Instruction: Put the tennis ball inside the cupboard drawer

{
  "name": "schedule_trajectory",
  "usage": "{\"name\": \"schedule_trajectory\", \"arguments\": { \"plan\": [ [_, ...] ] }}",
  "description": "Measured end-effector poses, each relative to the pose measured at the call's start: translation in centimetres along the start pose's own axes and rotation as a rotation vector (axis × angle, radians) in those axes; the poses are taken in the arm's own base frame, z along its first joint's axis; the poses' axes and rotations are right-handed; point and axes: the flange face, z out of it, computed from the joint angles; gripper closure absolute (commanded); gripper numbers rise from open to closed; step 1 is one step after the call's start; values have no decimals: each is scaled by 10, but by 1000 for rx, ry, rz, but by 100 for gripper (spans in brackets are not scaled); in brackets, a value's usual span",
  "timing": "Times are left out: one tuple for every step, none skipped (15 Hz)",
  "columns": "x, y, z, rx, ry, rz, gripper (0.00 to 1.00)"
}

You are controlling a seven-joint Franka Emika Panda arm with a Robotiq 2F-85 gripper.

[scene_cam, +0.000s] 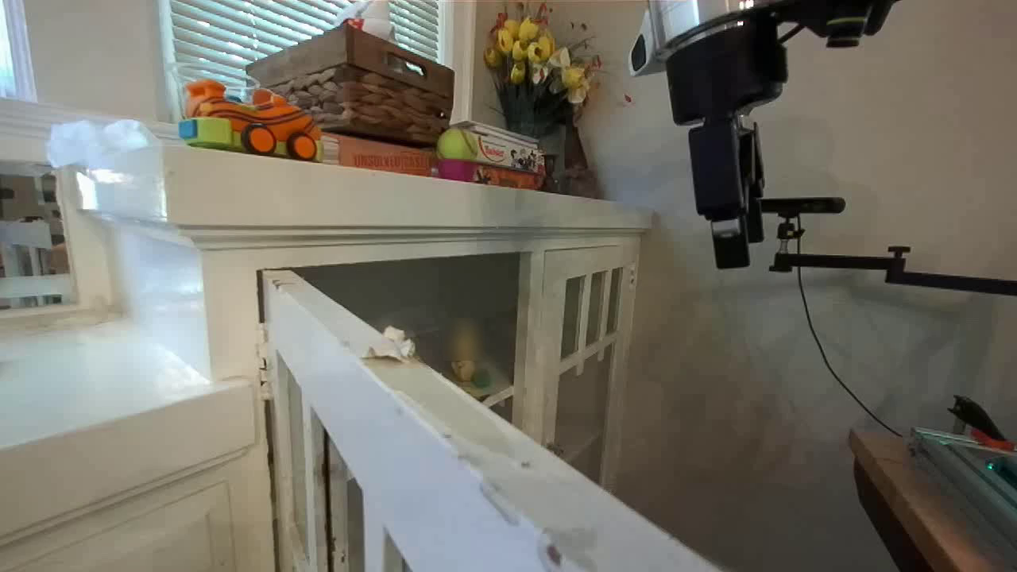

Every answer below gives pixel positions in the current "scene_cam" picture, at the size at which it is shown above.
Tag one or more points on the brown wicker basket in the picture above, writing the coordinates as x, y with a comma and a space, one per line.
358, 83

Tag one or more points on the colourful board game box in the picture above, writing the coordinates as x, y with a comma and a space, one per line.
503, 158

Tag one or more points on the white door latch knob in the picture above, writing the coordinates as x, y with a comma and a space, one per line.
393, 343

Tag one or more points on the orange flat game box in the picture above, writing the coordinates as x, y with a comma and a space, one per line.
373, 152

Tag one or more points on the white wooden cupboard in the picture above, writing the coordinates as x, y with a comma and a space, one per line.
148, 419

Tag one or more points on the teal items on table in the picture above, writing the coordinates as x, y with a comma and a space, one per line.
975, 457

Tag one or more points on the yellow rubber bunny toy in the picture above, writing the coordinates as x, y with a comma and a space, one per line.
464, 357

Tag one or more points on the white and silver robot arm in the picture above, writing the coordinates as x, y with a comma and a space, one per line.
671, 27

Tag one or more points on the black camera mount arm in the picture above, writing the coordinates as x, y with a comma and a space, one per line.
887, 265

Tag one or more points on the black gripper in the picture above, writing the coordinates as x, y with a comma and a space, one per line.
713, 87

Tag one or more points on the white tissue in basket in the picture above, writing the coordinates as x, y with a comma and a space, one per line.
373, 17

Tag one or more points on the yellow flower bouquet in vase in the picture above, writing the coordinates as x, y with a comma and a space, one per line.
544, 83

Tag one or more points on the white window blinds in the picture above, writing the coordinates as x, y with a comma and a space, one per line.
217, 40

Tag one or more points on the open white cupboard door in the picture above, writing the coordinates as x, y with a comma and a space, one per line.
453, 484

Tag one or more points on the black camera on stand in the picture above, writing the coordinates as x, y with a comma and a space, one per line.
803, 203

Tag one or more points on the brown wooden side table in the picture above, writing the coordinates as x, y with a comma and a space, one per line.
922, 520

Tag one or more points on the yellow-green tennis ball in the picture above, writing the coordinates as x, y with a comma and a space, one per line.
455, 143

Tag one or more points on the orange and green toy truck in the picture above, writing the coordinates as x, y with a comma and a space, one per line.
265, 122

